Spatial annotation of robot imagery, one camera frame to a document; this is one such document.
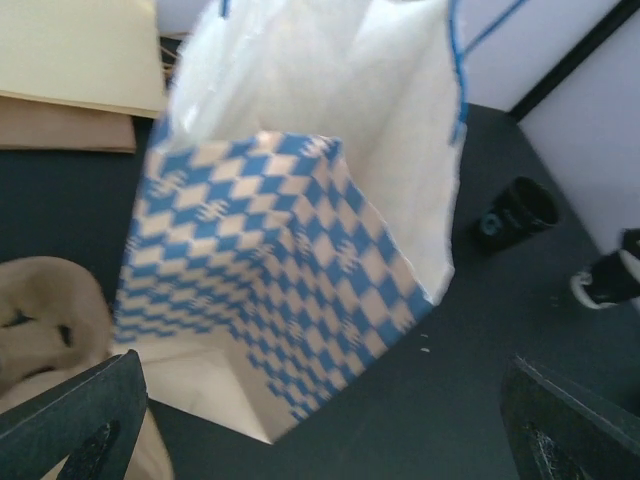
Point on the light tan paper bag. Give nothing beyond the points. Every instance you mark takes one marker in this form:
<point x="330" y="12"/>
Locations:
<point x="102" y="55"/>

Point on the stack of white paper cups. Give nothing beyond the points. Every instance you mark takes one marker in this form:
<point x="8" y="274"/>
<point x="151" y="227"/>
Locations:
<point x="613" y="279"/>

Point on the brown pulp cup carrier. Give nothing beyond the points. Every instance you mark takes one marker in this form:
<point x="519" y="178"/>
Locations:
<point x="55" y="324"/>

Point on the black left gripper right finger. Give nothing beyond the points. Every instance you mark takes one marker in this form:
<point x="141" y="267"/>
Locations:
<point x="557" y="429"/>

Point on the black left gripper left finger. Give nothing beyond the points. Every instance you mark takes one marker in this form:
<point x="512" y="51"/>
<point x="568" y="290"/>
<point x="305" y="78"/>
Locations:
<point x="88" y="424"/>

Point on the stack of black lids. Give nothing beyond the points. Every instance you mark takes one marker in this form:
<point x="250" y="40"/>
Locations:
<point x="523" y="209"/>

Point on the black corner frame post right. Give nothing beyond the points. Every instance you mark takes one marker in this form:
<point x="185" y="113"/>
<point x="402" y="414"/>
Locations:
<point x="622" y="11"/>

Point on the blue checkered paper bag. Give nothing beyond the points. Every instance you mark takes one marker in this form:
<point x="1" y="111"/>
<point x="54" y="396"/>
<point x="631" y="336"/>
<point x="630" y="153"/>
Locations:
<point x="293" y="218"/>

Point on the brown kraft paper bag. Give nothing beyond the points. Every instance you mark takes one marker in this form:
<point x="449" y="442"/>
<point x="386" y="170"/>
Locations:
<point x="31" y="125"/>

